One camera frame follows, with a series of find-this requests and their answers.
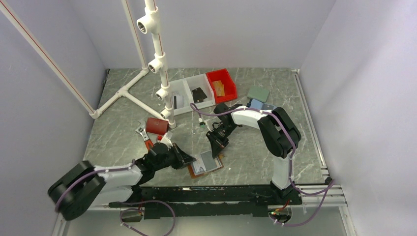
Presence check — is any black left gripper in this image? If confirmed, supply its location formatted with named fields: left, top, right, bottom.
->
left=154, top=142, right=196, bottom=171

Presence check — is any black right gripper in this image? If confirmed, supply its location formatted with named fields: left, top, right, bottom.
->
left=206, top=123, right=238, bottom=159

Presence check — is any brown leather card holder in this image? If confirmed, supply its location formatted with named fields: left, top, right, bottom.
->
left=187, top=150, right=224, bottom=179

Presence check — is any grey card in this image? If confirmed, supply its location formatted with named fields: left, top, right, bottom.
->
left=193, top=92, right=207, bottom=103

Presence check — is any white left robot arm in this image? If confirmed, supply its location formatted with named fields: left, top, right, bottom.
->
left=47, top=143, right=196, bottom=221

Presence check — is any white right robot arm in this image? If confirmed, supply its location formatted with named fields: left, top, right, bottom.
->
left=206, top=103, right=301, bottom=204

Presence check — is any dark red card holder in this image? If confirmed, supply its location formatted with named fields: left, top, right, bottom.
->
left=146, top=117, right=169, bottom=136

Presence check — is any blue card holder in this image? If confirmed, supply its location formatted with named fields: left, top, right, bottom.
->
left=246, top=98, right=277, bottom=110

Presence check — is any black card in bin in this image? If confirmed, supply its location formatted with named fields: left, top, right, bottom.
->
left=191, top=88, right=207, bottom=100

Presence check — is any orange card in bin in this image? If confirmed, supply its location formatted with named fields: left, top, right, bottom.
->
left=212, top=80, right=225, bottom=97

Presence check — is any green card holder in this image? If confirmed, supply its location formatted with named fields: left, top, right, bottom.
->
left=247, top=86, right=269, bottom=103

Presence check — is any clear middle plastic bin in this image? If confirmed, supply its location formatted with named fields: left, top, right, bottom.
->
left=184, top=74, right=215, bottom=109

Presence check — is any clear plastic bin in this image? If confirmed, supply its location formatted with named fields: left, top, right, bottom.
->
left=170, top=79, right=192, bottom=116
left=184, top=74, right=215, bottom=109

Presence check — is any red plastic bin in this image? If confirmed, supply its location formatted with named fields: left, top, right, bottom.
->
left=206, top=68, right=238, bottom=104

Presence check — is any clear left plastic bin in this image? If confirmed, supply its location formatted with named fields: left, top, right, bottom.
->
left=170, top=79, right=192, bottom=116

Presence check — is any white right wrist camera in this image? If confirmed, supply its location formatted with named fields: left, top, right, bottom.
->
left=198, top=118, right=211, bottom=129

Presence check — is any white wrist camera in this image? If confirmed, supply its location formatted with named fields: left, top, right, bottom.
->
left=198, top=118, right=211, bottom=129
left=157, top=131, right=173, bottom=148

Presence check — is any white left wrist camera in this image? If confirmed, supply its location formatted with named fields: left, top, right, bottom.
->
left=157, top=131, right=173, bottom=148

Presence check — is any adjustable wrench red handle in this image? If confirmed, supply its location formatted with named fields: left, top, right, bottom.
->
left=135, top=120, right=153, bottom=150

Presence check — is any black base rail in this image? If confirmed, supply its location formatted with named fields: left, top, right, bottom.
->
left=108, top=184, right=302, bottom=219

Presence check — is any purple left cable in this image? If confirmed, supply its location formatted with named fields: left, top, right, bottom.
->
left=54, top=159, right=177, bottom=236

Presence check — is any white pvc pipe frame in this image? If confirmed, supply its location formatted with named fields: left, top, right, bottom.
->
left=0, top=0, right=176, bottom=128

